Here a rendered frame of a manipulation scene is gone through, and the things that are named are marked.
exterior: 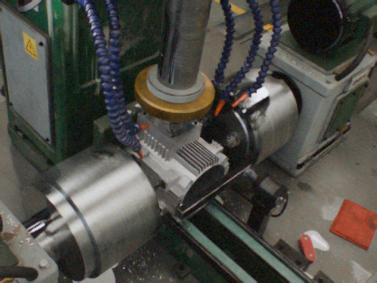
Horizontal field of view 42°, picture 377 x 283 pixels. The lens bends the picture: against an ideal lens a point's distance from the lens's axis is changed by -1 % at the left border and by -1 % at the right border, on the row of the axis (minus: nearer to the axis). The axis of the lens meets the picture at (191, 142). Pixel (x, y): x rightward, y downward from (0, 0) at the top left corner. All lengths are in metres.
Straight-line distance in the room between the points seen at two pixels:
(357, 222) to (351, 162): 0.27
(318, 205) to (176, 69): 0.73
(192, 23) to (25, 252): 0.52
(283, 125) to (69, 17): 0.61
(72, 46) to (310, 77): 0.66
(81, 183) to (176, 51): 0.32
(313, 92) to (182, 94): 0.49
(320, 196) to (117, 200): 0.79
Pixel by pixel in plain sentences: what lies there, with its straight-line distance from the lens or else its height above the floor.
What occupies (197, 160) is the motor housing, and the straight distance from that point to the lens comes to 1.16.
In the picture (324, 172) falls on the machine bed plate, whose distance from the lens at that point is 1.69.
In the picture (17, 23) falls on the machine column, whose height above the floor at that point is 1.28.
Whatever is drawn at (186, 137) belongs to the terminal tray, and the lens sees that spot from 1.17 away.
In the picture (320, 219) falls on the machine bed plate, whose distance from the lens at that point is 1.55.
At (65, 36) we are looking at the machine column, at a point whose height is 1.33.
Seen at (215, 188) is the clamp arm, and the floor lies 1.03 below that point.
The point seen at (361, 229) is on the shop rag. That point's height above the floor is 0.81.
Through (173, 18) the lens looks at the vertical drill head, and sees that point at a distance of 0.99.
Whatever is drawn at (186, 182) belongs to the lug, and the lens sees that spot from 1.13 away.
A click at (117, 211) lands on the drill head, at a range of 1.00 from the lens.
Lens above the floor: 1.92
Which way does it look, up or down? 43 degrees down
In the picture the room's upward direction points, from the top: 11 degrees clockwise
